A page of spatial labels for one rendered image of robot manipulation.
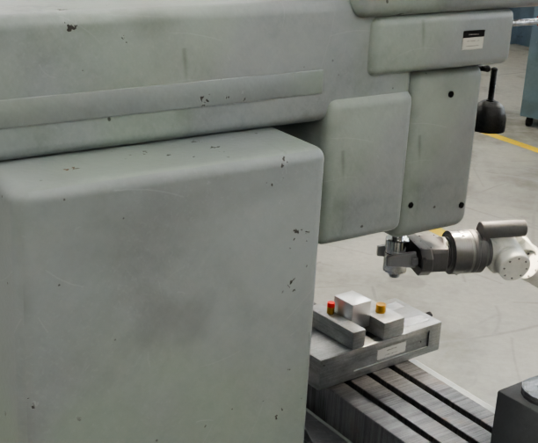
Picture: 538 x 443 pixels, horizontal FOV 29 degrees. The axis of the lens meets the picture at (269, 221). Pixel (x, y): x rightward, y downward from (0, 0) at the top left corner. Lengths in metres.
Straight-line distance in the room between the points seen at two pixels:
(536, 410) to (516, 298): 3.35
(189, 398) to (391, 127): 0.58
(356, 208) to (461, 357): 2.72
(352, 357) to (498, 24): 0.73
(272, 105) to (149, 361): 0.45
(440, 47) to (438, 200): 0.30
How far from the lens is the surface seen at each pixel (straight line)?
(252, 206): 1.55
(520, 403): 1.83
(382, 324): 2.23
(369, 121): 1.79
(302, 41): 1.68
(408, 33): 1.81
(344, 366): 2.19
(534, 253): 2.25
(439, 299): 5.03
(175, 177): 1.47
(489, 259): 2.15
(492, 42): 1.95
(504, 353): 4.60
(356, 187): 1.81
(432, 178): 1.96
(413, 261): 2.08
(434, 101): 1.91
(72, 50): 1.48
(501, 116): 2.19
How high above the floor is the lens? 2.00
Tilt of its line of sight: 20 degrees down
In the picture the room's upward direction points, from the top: 3 degrees clockwise
